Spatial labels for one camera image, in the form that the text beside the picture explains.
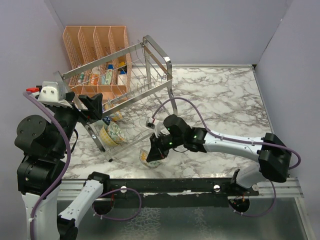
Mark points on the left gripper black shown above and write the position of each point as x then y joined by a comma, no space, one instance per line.
94,104

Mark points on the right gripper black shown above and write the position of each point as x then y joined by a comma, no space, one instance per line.
155,153

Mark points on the blue orange floral bowl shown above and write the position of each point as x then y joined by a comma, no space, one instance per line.
115,116

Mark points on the white green patterned bowl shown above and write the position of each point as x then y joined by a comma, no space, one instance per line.
115,133

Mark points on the yellow grid pattern bowl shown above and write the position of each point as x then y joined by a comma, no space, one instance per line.
106,139

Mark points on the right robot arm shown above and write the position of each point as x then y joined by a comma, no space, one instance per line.
270,155

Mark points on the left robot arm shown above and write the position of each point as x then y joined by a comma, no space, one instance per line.
45,142

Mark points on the green tube in organizer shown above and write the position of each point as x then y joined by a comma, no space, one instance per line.
107,77

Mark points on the white blue box in organizer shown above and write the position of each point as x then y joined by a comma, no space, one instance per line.
122,78

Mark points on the peach plastic file organizer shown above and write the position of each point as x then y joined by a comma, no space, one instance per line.
85,44

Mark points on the steel wire dish rack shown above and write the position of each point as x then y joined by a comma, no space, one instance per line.
151,84

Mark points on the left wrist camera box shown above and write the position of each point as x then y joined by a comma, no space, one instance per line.
53,94

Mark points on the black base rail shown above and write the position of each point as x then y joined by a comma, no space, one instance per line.
181,192

